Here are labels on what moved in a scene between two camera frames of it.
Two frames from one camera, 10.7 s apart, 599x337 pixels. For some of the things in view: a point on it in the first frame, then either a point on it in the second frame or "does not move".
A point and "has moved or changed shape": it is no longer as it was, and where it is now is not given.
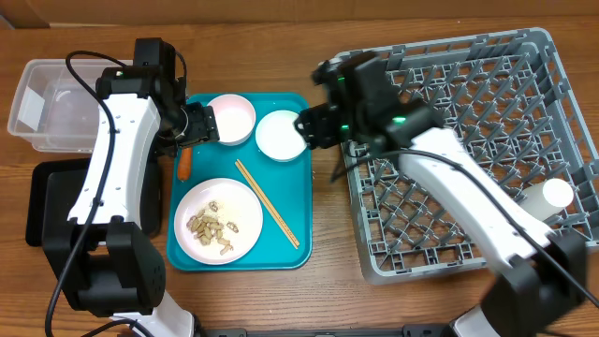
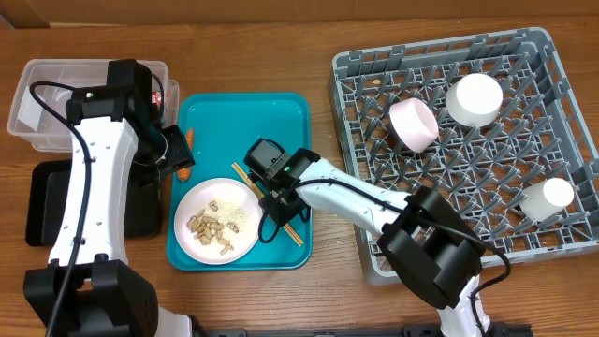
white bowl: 278,139 -> 474,99
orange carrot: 184,164 does not move
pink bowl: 235,118 has moved or changed shape
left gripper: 203,124 -> 181,155
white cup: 547,198 does not move
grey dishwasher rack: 508,97 does not move
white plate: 218,221 does not move
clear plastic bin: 56,111 does not move
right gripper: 325,127 -> 284,214
